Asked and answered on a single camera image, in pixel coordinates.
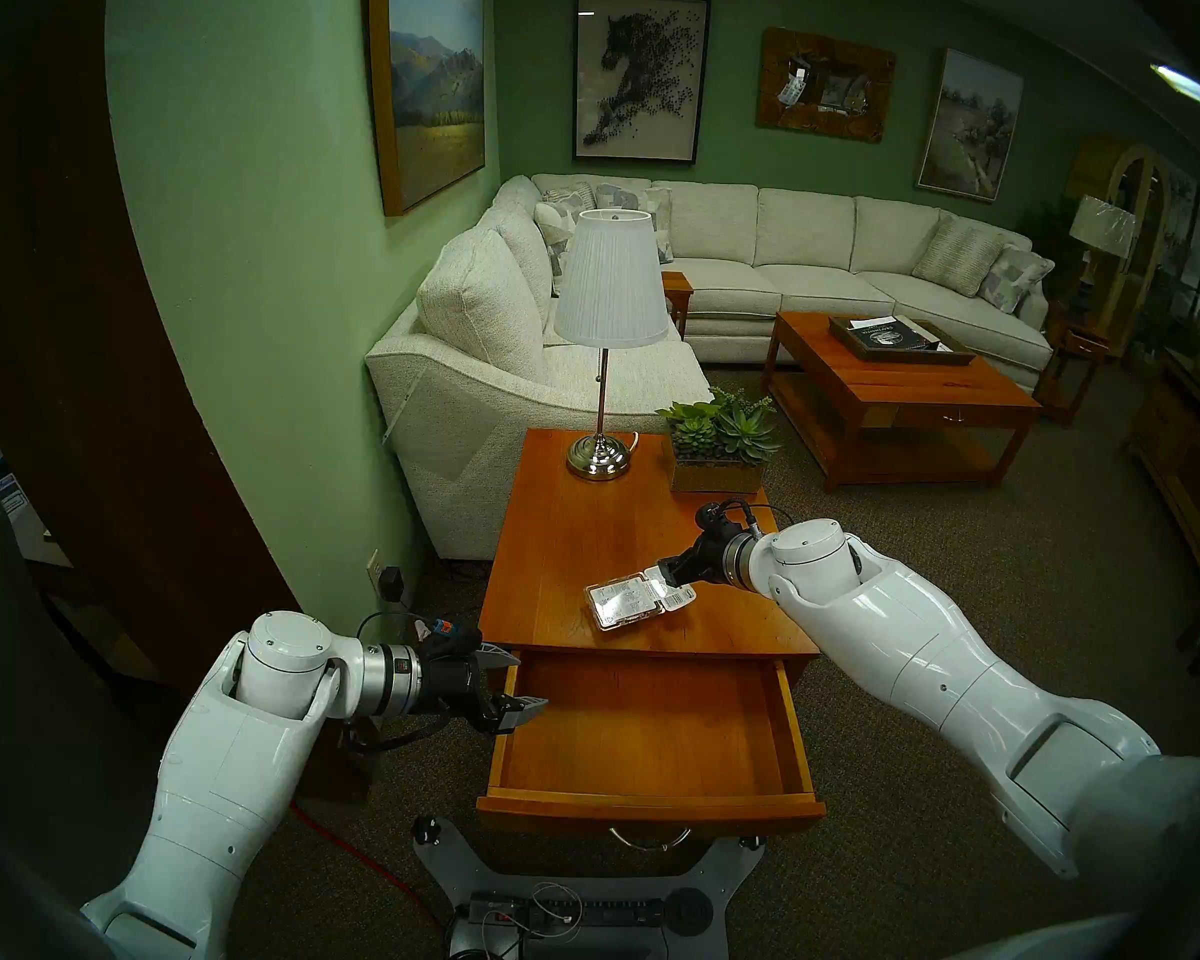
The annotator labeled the black power strip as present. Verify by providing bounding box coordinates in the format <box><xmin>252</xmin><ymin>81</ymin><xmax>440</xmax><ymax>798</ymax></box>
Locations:
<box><xmin>470</xmin><ymin>893</ymin><xmax>666</xmax><ymax>929</ymax></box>

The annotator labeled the cream sectional sofa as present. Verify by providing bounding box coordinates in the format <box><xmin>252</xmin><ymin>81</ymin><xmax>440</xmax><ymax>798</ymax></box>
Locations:
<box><xmin>365</xmin><ymin>173</ymin><xmax>1056</xmax><ymax>561</ymax></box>

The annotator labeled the succulent planter box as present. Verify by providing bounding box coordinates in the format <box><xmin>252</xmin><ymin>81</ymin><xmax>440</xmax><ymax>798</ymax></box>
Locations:
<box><xmin>657</xmin><ymin>386</ymin><xmax>783</xmax><ymax>496</ymax></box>

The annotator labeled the framed mountain landscape painting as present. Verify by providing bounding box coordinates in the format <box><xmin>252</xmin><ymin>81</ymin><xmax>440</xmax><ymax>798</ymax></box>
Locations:
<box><xmin>365</xmin><ymin>0</ymin><xmax>488</xmax><ymax>217</ymax></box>

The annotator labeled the arched wooden cabinet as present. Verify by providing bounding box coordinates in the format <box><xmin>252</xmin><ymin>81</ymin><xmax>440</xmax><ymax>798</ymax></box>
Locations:
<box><xmin>1065</xmin><ymin>133</ymin><xmax>1171</xmax><ymax>359</ymax></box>

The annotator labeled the grey patterned throw pillow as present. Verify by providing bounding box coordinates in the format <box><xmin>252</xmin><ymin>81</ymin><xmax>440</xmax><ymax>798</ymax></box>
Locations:
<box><xmin>595</xmin><ymin>183</ymin><xmax>673</xmax><ymax>264</ymax></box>
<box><xmin>978</xmin><ymin>243</ymin><xmax>1056</xmax><ymax>316</ymax></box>

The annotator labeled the framed tree landscape painting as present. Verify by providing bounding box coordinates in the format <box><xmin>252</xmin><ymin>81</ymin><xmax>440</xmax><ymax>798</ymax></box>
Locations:
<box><xmin>915</xmin><ymin>48</ymin><xmax>1026</xmax><ymax>204</ymax></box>

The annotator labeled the wooden sideboard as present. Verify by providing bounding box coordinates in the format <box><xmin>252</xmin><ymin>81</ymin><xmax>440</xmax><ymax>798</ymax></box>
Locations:
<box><xmin>1125</xmin><ymin>348</ymin><xmax>1200</xmax><ymax>594</ymax></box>

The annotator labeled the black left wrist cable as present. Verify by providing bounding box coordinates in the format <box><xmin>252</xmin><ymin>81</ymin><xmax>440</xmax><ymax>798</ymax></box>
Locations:
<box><xmin>343</xmin><ymin>611</ymin><xmax>456</xmax><ymax>756</ymax></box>

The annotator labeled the rustic wood framed mirror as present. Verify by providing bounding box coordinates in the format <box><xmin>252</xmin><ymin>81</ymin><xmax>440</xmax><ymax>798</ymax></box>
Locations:
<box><xmin>756</xmin><ymin>28</ymin><xmax>898</xmax><ymax>144</ymax></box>

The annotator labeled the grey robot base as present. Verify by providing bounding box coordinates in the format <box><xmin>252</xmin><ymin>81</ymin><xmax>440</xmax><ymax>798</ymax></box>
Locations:
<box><xmin>410</xmin><ymin>816</ymin><xmax>769</xmax><ymax>960</ymax></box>

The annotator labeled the white wire loop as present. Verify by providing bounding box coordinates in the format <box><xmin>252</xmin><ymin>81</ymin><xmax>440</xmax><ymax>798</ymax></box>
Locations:
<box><xmin>528</xmin><ymin>881</ymin><xmax>583</xmax><ymax>939</ymax></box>

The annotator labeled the wooden coffee table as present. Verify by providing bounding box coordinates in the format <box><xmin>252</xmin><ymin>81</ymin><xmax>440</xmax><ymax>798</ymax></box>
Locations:
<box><xmin>762</xmin><ymin>311</ymin><xmax>1046</xmax><ymax>494</ymax></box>

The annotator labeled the labelled cardboard box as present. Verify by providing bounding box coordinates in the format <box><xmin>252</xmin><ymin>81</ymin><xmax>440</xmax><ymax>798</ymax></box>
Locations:
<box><xmin>0</xmin><ymin>473</ymin><xmax>71</xmax><ymax>569</ymax></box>

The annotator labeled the black framed horse artwork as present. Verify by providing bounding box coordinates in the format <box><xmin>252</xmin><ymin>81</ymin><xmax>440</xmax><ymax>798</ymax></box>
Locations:
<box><xmin>572</xmin><ymin>0</ymin><xmax>712</xmax><ymax>165</ymax></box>

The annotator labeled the white shade chrome table lamp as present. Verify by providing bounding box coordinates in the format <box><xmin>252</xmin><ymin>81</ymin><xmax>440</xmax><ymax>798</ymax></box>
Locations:
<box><xmin>553</xmin><ymin>208</ymin><xmax>669</xmax><ymax>483</ymax></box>

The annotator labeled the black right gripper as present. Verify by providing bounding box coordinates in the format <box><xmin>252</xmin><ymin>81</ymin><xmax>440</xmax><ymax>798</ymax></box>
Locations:
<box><xmin>657</xmin><ymin>526</ymin><xmax>748</xmax><ymax>591</ymax></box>

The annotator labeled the wooden end table drawer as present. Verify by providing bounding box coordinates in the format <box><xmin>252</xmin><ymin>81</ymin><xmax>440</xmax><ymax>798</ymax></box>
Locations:
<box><xmin>475</xmin><ymin>653</ymin><xmax>826</xmax><ymax>854</ymax></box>

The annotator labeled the red floor cable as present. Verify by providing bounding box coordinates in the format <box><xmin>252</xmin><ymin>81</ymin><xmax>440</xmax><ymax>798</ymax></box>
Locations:
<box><xmin>290</xmin><ymin>803</ymin><xmax>446</xmax><ymax>929</ymax></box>

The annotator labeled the fluorescent ceiling light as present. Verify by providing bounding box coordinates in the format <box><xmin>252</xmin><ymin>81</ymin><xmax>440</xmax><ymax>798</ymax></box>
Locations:
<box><xmin>1150</xmin><ymin>61</ymin><xmax>1200</xmax><ymax>114</ymax></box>

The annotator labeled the wrapped shade table lamp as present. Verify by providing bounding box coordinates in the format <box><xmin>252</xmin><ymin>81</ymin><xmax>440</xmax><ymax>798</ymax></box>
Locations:
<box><xmin>1068</xmin><ymin>195</ymin><xmax>1136</xmax><ymax>319</ymax></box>

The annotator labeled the orange wooden end table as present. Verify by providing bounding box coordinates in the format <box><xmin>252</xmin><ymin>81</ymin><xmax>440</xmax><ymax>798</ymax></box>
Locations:
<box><xmin>478</xmin><ymin>428</ymin><xmax>821</xmax><ymax>669</ymax></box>

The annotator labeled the dark wooden serving tray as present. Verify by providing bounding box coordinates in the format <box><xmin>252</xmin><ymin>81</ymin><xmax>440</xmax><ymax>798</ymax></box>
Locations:
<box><xmin>827</xmin><ymin>315</ymin><xmax>977</xmax><ymax>367</ymax></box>

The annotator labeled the dark green floor plant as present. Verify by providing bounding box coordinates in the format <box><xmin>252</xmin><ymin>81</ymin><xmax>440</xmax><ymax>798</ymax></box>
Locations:
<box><xmin>1020</xmin><ymin>198</ymin><xmax>1083</xmax><ymax>301</ymax></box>

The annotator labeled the clear plastic blister pack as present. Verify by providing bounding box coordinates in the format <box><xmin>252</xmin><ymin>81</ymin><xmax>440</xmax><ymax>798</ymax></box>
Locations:
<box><xmin>585</xmin><ymin>566</ymin><xmax>698</xmax><ymax>632</ymax></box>

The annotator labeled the dark hardcover book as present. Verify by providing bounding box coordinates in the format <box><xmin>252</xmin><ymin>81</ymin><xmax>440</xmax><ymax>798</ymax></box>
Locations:
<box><xmin>853</xmin><ymin>318</ymin><xmax>936</xmax><ymax>351</ymax></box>

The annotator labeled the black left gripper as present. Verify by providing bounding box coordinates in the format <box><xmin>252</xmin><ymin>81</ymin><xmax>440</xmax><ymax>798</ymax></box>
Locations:
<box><xmin>420</xmin><ymin>643</ymin><xmax>551</xmax><ymax>737</ymax></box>

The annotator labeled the small wooden side table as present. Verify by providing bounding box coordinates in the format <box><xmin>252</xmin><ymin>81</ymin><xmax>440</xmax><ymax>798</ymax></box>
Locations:
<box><xmin>660</xmin><ymin>271</ymin><xmax>694</xmax><ymax>341</ymax></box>
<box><xmin>1035</xmin><ymin>303</ymin><xmax>1111</xmax><ymax>429</ymax></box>

